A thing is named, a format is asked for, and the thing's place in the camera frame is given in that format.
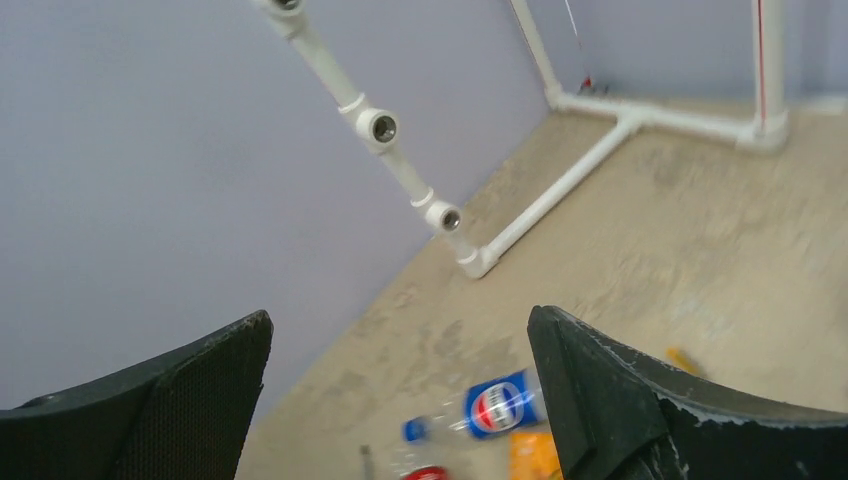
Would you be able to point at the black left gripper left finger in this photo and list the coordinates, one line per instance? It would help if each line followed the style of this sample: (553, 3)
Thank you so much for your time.
(184, 414)

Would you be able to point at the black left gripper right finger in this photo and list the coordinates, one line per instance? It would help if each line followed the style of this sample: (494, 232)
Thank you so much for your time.
(618, 413)

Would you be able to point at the orange juice bottle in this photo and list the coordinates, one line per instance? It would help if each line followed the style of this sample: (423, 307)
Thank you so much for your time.
(533, 456)

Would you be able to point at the pepsi label clear bottle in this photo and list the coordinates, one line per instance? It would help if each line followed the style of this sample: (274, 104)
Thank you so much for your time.
(482, 412)

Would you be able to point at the red label clear bottle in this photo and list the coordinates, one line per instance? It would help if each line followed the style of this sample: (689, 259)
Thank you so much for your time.
(428, 472)

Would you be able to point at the yellow handled pliers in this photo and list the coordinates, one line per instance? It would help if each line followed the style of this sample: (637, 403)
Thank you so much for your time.
(680, 359)

